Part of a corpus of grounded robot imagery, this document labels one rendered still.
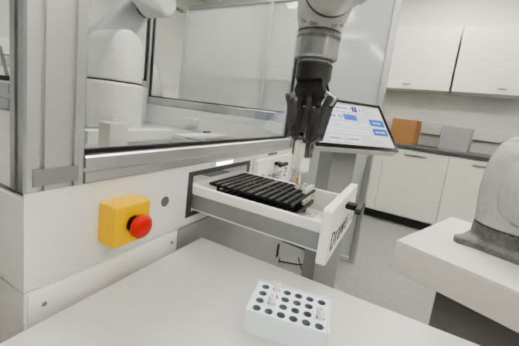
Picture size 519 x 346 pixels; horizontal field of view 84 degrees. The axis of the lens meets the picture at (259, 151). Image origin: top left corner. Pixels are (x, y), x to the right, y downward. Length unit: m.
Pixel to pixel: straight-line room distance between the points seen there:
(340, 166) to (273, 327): 1.20
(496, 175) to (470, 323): 0.35
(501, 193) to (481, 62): 3.19
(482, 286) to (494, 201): 0.21
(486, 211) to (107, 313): 0.81
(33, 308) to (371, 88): 2.15
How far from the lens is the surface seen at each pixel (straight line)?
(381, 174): 3.59
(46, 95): 0.48
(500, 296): 0.74
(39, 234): 0.52
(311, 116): 0.61
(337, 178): 1.60
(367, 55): 2.35
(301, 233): 0.60
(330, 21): 0.61
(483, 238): 0.88
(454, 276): 0.75
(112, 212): 0.53
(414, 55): 3.98
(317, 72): 0.61
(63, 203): 0.52
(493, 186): 0.86
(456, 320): 0.93
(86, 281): 0.61
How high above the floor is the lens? 1.09
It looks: 8 degrees down
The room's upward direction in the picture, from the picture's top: 7 degrees clockwise
